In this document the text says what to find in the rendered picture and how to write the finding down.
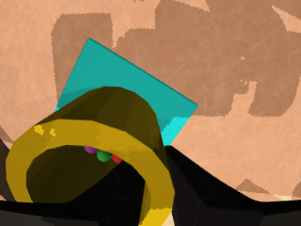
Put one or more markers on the purple marble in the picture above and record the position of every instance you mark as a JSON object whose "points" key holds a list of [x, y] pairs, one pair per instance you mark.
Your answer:
{"points": [[91, 149]]}

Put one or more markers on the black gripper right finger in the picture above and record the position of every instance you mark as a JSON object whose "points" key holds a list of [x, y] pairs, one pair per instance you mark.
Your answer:
{"points": [[200, 199]]}

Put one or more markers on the red marble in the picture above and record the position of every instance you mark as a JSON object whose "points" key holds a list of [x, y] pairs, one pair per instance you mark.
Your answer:
{"points": [[116, 158]]}

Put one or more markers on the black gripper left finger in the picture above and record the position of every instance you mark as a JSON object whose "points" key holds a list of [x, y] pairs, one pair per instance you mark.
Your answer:
{"points": [[114, 201]]}

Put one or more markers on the green marble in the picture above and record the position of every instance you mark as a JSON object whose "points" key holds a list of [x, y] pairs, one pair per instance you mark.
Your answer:
{"points": [[104, 155]]}

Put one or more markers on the long wooden bar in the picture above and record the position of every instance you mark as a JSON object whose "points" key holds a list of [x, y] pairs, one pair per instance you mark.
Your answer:
{"points": [[5, 193]]}

